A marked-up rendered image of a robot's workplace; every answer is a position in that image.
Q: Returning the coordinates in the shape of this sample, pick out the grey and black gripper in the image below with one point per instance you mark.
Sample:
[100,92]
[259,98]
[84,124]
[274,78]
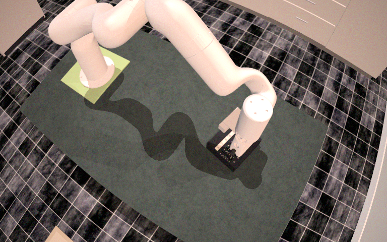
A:
[239,147]

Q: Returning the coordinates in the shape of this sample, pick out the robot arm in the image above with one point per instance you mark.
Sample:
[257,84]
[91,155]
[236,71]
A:
[181,25]

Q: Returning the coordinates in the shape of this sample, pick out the black lighting desk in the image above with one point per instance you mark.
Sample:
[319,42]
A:
[219,145]

